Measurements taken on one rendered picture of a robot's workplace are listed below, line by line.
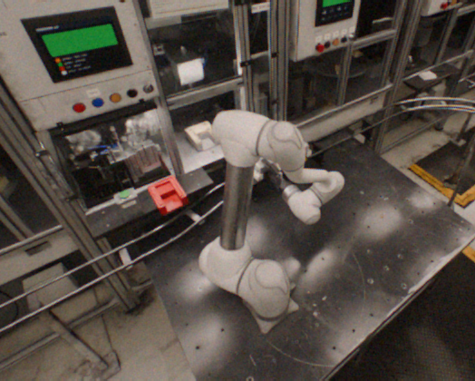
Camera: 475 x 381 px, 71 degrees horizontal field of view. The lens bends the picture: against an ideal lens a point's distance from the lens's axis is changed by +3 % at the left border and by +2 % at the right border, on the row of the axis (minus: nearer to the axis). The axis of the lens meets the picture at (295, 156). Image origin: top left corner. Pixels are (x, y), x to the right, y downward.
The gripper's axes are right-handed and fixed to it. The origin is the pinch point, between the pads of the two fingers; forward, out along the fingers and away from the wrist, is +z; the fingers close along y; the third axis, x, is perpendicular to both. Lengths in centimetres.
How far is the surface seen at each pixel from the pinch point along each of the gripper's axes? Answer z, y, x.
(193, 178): 12.8, 0.4, 34.8
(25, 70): 19, 68, 74
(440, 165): -16, -89, -185
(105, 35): 17, 75, 50
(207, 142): 33.7, 0.2, 17.6
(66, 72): 17, 66, 65
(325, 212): -30.4, -21.6, -19.4
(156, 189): 12, 5, 53
